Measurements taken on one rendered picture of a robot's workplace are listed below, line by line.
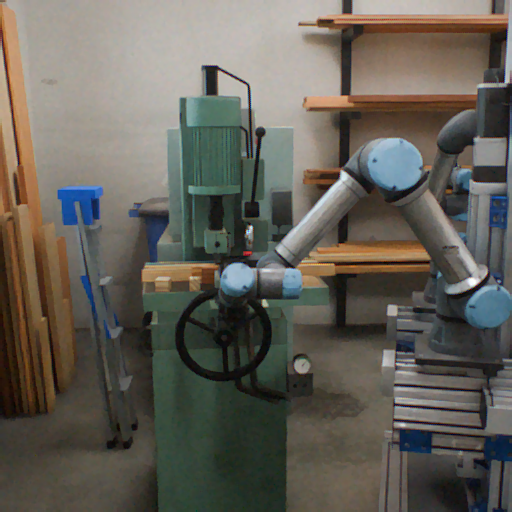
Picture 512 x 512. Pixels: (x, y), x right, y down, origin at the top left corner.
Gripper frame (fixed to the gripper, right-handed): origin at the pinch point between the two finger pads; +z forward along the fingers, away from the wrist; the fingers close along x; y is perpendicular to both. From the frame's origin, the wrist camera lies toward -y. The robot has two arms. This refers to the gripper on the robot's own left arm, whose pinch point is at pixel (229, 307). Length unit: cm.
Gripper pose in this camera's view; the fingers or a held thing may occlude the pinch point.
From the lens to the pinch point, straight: 187.0
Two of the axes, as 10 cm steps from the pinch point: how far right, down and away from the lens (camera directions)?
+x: 10.0, 0.2, 1.0
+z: -1.0, 3.3, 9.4
